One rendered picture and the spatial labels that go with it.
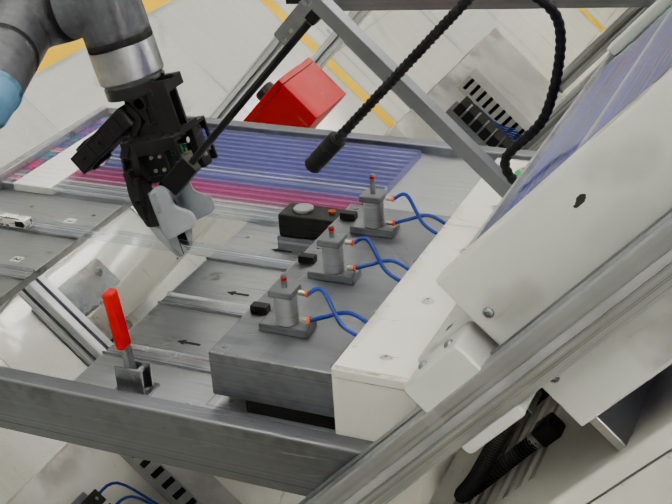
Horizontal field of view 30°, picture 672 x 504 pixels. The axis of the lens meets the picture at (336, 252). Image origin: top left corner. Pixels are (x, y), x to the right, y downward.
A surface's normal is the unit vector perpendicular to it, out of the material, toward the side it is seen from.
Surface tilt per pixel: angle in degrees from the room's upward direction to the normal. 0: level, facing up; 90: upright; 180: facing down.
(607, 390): 90
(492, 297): 90
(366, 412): 90
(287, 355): 43
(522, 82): 0
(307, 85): 0
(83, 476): 0
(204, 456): 90
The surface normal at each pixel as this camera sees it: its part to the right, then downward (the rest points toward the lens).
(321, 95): 0.58, -0.57
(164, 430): -0.40, 0.43
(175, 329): -0.06, -0.89
